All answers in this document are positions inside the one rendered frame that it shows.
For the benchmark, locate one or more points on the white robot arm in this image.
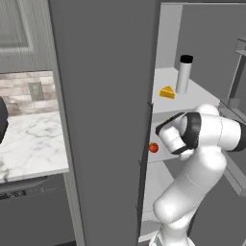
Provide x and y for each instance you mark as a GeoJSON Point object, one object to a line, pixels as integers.
{"type": "Point", "coordinates": [192, 189]}

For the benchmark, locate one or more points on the grey fridge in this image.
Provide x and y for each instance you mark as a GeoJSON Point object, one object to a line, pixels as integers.
{"type": "Point", "coordinates": [102, 112]}

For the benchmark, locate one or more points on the white fridge shelf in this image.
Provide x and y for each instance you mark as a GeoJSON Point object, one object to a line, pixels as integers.
{"type": "Point", "coordinates": [158, 156]}
{"type": "Point", "coordinates": [155, 189]}
{"type": "Point", "coordinates": [189, 99]}

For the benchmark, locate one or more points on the grey fridge door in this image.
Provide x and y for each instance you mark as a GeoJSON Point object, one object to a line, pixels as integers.
{"type": "Point", "coordinates": [235, 105]}

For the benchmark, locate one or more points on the red tomato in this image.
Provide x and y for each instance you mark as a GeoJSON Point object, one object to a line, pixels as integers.
{"type": "Point", "coordinates": [153, 147]}

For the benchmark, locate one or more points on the yellow cheese wedge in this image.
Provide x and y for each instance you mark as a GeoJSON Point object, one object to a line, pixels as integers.
{"type": "Point", "coordinates": [167, 93]}

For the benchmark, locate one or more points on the white bottle with black cap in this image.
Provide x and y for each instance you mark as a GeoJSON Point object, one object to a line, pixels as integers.
{"type": "Point", "coordinates": [184, 77]}

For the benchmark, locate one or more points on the black rounded appliance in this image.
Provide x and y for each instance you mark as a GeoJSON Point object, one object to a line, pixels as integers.
{"type": "Point", "coordinates": [2, 121]}

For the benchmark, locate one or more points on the grey dishwasher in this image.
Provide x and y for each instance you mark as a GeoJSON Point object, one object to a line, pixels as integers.
{"type": "Point", "coordinates": [35, 214]}

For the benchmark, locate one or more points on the grey wall socket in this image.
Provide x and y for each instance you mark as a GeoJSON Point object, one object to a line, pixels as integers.
{"type": "Point", "coordinates": [36, 91]}

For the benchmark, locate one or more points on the grey wall cupboard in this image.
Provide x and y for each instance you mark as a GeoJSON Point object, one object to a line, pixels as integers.
{"type": "Point", "coordinates": [19, 32]}

